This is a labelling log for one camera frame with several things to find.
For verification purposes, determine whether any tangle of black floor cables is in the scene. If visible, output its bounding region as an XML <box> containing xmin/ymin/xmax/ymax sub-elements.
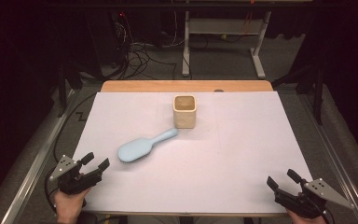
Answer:
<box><xmin>115</xmin><ymin>12</ymin><xmax>187</xmax><ymax>80</ymax></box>

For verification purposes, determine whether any person's right hand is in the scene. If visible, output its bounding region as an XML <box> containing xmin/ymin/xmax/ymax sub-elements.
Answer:
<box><xmin>286</xmin><ymin>209</ymin><xmax>328</xmax><ymax>224</ymax></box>

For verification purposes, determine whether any orange cable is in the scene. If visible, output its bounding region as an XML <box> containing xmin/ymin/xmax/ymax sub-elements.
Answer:
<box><xmin>242</xmin><ymin>10</ymin><xmax>255</xmax><ymax>35</ymax></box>

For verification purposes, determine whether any beige square cup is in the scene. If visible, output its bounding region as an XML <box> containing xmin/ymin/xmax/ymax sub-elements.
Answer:
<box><xmin>172</xmin><ymin>94</ymin><xmax>198</xmax><ymax>130</ymax></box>

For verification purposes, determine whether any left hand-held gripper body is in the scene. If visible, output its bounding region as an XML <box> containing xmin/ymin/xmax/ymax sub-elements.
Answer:
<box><xmin>48</xmin><ymin>154</ymin><xmax>103</xmax><ymax>196</ymax></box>

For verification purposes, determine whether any dark computer case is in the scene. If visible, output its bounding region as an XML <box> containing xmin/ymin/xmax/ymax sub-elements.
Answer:
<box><xmin>85</xmin><ymin>10</ymin><xmax>130</xmax><ymax>78</ymax></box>

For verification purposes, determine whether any person's left hand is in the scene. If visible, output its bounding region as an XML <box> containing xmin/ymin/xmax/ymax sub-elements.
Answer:
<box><xmin>53</xmin><ymin>188</ymin><xmax>91</xmax><ymax>224</ymax></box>

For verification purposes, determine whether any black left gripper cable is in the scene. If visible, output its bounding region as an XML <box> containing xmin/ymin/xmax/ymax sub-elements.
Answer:
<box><xmin>44</xmin><ymin>166</ymin><xmax>61</xmax><ymax>213</ymax></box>

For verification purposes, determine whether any white metal stand frame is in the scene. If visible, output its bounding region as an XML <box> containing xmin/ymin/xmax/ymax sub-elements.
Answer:
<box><xmin>181</xmin><ymin>10</ymin><xmax>273</xmax><ymax>79</ymax></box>

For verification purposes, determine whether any white table cover sheet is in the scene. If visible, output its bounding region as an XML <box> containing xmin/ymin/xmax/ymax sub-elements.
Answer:
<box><xmin>72</xmin><ymin>91</ymin><xmax>313</xmax><ymax>216</ymax></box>

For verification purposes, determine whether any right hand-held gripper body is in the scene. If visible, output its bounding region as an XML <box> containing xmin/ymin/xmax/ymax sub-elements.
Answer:
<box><xmin>274</xmin><ymin>177</ymin><xmax>355</xmax><ymax>220</ymax></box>

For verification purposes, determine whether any light blue hairbrush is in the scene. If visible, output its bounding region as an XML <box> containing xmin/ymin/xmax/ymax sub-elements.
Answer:
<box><xmin>117</xmin><ymin>127</ymin><xmax>179</xmax><ymax>163</ymax></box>

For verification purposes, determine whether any black metal stand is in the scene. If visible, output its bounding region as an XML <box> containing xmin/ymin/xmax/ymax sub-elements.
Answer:
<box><xmin>271</xmin><ymin>62</ymin><xmax>328</xmax><ymax>126</ymax></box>
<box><xmin>56</xmin><ymin>62</ymin><xmax>84</xmax><ymax>119</ymax></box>

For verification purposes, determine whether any aluminium floor rail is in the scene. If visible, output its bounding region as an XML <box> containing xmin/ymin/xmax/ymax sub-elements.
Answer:
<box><xmin>299</xmin><ymin>92</ymin><xmax>358</xmax><ymax>224</ymax></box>
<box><xmin>0</xmin><ymin>88</ymin><xmax>76</xmax><ymax>224</ymax></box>

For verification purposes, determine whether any long black floor cable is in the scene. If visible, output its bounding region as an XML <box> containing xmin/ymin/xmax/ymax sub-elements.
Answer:
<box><xmin>52</xmin><ymin>92</ymin><xmax>98</xmax><ymax>162</ymax></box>

